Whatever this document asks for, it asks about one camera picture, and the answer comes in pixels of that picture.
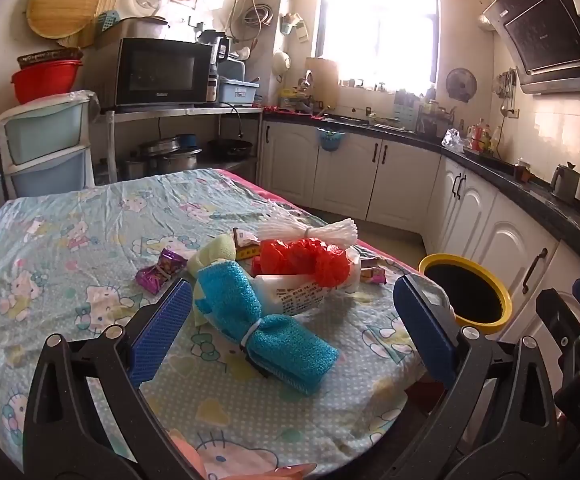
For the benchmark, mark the blue dish basin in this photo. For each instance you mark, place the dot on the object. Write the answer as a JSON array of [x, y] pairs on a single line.
[[237, 91]]

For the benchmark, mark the cartoon printed tablecloth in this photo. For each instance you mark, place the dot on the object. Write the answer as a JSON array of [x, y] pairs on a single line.
[[69, 260]]

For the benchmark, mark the grey pot with lid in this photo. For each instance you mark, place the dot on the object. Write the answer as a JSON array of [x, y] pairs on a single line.
[[144, 27]]

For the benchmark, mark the round bamboo tray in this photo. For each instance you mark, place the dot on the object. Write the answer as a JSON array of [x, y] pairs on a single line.
[[62, 5]]

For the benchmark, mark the window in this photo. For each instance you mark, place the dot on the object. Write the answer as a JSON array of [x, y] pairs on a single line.
[[375, 20]]

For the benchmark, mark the blue towel bundle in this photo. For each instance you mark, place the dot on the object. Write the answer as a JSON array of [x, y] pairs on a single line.
[[270, 340]]

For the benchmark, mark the black countertop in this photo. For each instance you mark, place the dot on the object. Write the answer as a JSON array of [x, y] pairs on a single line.
[[545, 195]]

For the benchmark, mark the red lidded jar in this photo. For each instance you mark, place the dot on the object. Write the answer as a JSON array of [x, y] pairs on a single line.
[[523, 171]]

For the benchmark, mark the hanging kitchen utensils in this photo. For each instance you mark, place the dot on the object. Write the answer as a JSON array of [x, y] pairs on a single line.
[[506, 90]]

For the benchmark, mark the black microwave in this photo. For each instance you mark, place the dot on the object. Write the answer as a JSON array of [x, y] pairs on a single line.
[[159, 72]]

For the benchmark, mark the kitchen faucet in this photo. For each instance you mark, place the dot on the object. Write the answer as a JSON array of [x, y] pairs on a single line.
[[310, 80]]

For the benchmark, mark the dark red patterned basin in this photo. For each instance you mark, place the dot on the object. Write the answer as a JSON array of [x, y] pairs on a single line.
[[44, 56]]

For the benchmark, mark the green wall holder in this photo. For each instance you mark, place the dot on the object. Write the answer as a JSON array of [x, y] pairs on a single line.
[[290, 25]]

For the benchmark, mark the red label bottle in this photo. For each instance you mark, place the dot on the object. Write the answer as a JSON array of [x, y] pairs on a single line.
[[480, 137]]

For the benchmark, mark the yellow rim trash bin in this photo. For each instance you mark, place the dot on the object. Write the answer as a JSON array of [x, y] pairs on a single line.
[[470, 290]]

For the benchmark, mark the light green towel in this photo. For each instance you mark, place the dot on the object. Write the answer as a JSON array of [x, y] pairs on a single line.
[[214, 255]]

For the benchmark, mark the purple snack wrapper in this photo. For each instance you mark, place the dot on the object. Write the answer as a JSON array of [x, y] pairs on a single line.
[[162, 270]]

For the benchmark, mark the steel kettle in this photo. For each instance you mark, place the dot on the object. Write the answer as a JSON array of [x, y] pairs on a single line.
[[565, 185]]

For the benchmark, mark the red mesh scrubber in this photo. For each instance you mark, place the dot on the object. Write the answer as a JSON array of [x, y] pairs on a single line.
[[295, 257]]

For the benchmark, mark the wall fan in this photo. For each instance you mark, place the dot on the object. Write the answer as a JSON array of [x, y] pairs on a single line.
[[461, 85]]

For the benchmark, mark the light blue plastic drawer unit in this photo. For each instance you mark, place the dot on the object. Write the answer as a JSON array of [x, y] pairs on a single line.
[[44, 130]]

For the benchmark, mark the white round wall holder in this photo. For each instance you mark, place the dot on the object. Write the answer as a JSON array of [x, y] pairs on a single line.
[[281, 65]]

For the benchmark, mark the yellow oil bottle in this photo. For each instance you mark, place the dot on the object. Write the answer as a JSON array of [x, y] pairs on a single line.
[[496, 140]]

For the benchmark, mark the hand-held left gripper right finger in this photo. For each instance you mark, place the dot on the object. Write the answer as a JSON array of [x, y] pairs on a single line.
[[425, 330]]

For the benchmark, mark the black wok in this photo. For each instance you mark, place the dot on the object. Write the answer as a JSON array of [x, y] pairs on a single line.
[[229, 147]]

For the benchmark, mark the metal shelf rack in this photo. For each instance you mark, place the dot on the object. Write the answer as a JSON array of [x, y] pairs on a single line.
[[179, 110]]

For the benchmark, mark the white kitchen cabinets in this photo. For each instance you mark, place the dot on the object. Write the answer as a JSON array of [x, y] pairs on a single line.
[[400, 180]]

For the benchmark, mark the steel cooking pot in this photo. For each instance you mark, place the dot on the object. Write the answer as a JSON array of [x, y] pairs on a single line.
[[179, 162]]

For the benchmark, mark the blue hanging basket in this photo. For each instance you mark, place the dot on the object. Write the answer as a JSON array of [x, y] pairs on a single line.
[[331, 141]]

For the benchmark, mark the black electric kettle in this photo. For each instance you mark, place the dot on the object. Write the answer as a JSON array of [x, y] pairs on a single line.
[[221, 49]]

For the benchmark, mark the wooden cutting board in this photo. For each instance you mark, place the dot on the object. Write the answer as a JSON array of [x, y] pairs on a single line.
[[322, 82]]

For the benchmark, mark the red plastic basin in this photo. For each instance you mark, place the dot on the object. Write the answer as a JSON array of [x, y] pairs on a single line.
[[44, 82]]

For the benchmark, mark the small brown yellow wrapper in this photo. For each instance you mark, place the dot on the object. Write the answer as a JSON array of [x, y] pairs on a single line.
[[247, 249]]

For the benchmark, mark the white bag with black print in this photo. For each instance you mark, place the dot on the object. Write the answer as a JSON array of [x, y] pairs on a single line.
[[295, 297]]

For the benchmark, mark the black range hood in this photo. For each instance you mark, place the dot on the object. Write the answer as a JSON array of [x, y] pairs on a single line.
[[545, 35]]

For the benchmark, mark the blue pot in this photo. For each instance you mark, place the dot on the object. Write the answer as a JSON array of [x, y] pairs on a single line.
[[186, 140]]

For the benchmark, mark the clear plastic bag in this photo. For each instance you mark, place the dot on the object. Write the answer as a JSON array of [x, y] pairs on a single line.
[[452, 139]]

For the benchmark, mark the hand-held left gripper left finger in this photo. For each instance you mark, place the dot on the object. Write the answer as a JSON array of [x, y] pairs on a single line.
[[162, 332]]

